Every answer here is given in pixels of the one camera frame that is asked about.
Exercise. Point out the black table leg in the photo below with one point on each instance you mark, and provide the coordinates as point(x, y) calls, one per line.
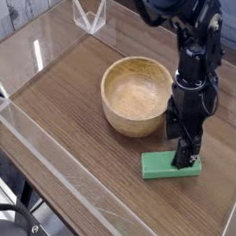
point(26, 194)

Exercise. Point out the clear acrylic front wall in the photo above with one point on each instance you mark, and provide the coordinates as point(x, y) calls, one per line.
point(77, 197)

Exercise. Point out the brown wooden bowl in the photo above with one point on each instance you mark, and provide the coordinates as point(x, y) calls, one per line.
point(134, 95)

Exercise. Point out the green rectangular block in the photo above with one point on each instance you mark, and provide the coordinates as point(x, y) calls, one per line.
point(159, 165)

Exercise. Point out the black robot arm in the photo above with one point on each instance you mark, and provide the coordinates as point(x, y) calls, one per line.
point(198, 28)

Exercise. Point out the clear acrylic corner bracket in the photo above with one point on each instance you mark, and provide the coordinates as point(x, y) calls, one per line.
point(87, 20)

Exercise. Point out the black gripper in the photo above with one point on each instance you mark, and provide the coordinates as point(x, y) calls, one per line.
point(187, 109)

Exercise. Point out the grey metal base plate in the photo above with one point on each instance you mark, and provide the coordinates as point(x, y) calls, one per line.
point(38, 229)

